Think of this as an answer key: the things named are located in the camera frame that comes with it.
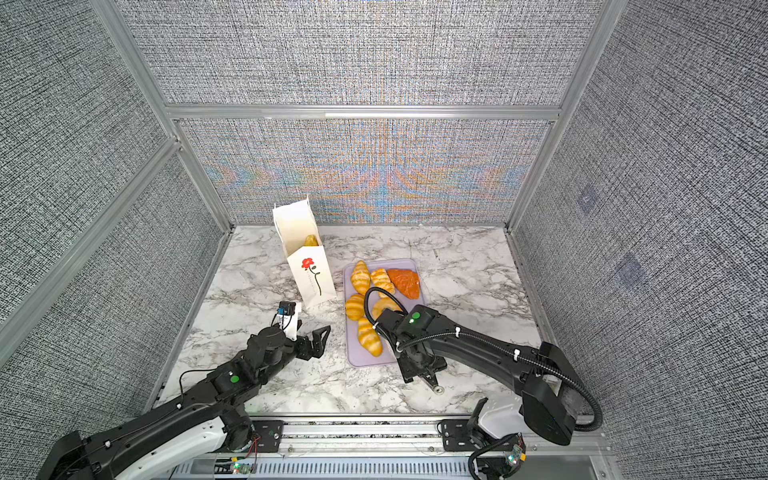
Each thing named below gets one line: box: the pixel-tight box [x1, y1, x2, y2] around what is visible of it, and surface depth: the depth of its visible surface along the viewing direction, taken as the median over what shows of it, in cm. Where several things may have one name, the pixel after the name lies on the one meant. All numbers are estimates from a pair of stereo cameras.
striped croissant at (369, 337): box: [358, 317, 383, 357], surface depth 89 cm
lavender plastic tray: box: [344, 258, 425, 367], surface depth 99 cm
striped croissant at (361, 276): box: [351, 260, 371, 294], surface depth 102 cm
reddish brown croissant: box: [387, 268, 421, 300], surface depth 102 cm
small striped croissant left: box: [346, 293, 365, 321], surface depth 95 cm
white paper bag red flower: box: [273, 195, 337, 309], surface depth 91 cm
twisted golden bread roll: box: [371, 268, 396, 298], surface depth 102 cm
